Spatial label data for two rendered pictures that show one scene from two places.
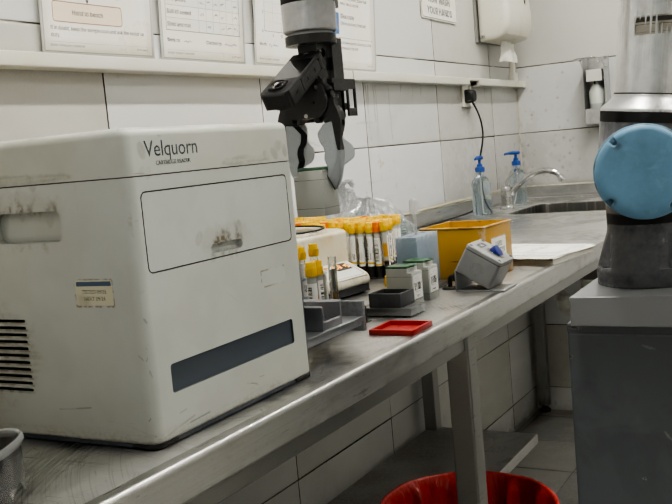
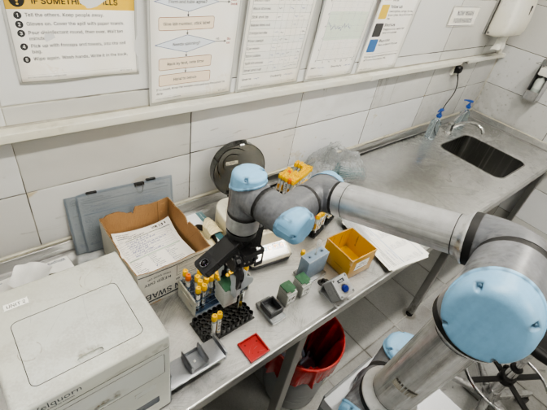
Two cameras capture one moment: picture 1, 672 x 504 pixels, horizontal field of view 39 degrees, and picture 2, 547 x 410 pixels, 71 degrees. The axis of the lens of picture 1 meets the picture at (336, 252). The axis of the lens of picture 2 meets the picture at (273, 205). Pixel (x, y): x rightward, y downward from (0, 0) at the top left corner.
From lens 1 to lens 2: 1.05 m
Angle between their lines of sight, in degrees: 34
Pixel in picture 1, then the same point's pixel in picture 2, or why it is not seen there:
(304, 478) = not seen: hidden behind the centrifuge
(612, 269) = not seen: hidden behind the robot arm
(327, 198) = (227, 301)
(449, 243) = (336, 254)
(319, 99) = (232, 265)
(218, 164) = (101, 382)
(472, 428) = (294, 355)
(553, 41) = (536, 38)
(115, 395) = not seen: outside the picture
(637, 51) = (388, 388)
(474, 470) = (290, 365)
